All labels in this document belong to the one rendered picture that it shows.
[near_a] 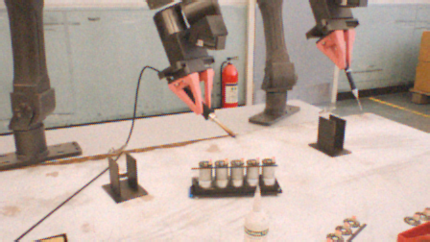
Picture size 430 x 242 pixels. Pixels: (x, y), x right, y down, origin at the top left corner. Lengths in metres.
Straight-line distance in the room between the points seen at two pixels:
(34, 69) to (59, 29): 2.36
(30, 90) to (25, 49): 0.08
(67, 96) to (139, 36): 0.75
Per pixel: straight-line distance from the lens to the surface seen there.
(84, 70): 3.26
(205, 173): 0.68
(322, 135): 0.93
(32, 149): 0.91
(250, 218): 0.55
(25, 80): 0.86
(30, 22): 0.84
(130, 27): 3.27
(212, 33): 0.68
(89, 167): 0.86
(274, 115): 1.14
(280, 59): 1.11
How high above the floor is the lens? 1.09
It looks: 18 degrees down
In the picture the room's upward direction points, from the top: straight up
